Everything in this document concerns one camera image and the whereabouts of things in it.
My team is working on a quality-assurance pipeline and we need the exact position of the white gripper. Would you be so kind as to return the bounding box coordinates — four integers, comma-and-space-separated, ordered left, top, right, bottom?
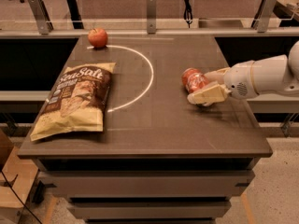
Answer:
187, 60, 258, 105

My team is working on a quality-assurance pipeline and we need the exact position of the red coke can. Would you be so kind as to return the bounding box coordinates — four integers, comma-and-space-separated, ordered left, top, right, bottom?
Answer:
181, 68, 209, 93

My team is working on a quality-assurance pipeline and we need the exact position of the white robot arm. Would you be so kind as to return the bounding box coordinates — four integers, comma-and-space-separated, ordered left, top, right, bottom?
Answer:
185, 42, 299, 105

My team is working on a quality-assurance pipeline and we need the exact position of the red apple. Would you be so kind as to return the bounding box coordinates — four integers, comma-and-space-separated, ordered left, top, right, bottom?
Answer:
88, 28, 107, 49

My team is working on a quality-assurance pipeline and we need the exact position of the grey drawer cabinet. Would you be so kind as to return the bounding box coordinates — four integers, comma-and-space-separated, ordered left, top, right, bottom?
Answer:
36, 158, 261, 224

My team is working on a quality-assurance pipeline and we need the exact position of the sea salt chips bag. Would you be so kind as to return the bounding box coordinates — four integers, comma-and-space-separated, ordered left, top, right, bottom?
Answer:
30, 63, 115, 141

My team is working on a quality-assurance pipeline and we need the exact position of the cardboard box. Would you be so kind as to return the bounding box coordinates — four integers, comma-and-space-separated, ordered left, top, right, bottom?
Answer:
0, 131, 38, 224

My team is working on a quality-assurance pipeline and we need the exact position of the black hanging cable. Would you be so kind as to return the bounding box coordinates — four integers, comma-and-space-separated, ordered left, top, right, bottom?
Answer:
182, 0, 193, 29

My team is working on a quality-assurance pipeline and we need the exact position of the right metal rail bracket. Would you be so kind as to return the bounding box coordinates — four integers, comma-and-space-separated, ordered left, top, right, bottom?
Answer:
251, 0, 277, 33

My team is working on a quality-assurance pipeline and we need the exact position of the metal rail bracket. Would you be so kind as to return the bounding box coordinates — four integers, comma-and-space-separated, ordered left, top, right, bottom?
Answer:
251, 0, 277, 33
146, 0, 156, 34
28, 0, 53, 35

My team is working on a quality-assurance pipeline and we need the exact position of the middle metal rail bracket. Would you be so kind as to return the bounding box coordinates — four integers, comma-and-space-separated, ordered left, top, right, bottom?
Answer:
146, 0, 156, 34

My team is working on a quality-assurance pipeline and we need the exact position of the left metal rail bracket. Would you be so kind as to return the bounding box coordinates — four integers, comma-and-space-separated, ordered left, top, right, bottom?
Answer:
28, 0, 53, 35

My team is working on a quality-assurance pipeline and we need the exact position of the black floor cable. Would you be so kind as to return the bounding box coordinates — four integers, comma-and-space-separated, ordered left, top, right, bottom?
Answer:
0, 169, 44, 224

